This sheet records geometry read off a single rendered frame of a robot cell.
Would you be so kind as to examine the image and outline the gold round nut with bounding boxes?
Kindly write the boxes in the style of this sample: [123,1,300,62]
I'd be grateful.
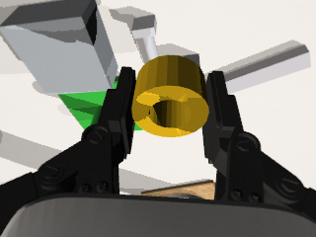
[131,55,209,137]

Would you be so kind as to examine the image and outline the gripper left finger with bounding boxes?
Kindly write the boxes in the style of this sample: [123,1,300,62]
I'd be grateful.
[0,66,136,236]

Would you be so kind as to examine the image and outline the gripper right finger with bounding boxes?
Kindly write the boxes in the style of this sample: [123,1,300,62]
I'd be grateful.
[201,71,316,220]

